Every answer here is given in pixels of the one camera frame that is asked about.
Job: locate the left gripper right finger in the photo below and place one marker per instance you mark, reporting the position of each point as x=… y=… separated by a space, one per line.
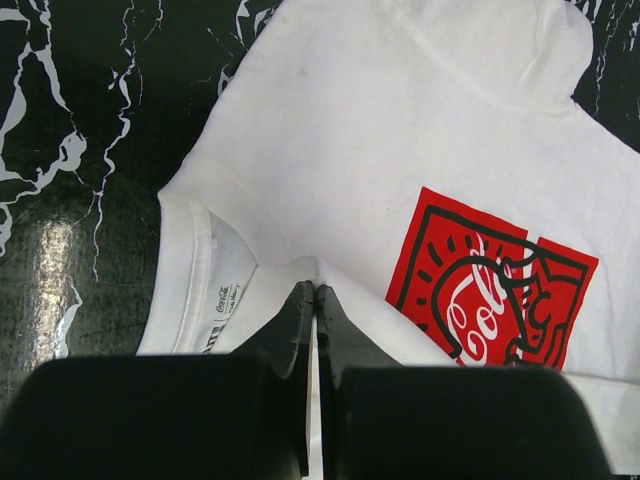
x=382 y=420

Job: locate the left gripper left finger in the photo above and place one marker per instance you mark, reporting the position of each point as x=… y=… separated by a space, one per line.
x=241 y=415

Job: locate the white t shirt red print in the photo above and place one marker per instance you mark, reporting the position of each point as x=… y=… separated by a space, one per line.
x=426 y=160

